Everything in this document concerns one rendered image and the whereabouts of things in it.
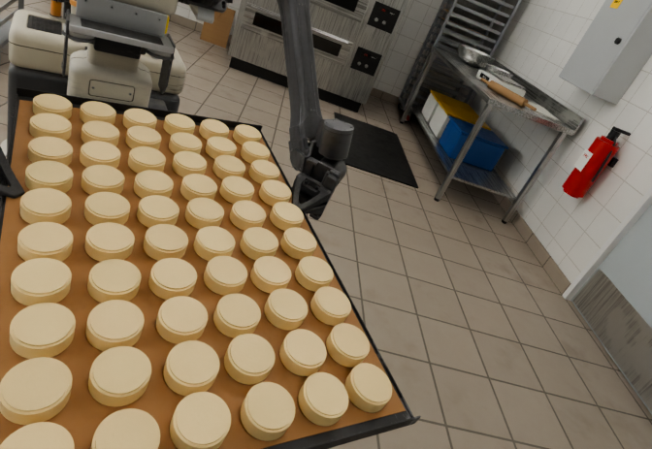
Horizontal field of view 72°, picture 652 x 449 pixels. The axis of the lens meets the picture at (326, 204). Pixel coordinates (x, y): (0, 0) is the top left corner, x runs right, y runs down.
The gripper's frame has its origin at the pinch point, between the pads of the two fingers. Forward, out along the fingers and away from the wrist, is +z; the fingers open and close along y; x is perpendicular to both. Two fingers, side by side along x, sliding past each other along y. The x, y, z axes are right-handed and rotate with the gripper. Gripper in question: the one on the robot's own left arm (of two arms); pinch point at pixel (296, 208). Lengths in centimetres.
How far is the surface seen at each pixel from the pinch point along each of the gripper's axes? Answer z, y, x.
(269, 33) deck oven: -364, 75, 159
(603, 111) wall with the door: -297, -3, -119
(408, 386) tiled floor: -76, 98, -59
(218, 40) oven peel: -414, 121, 233
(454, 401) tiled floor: -81, 98, -79
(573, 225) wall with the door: -251, 65, -137
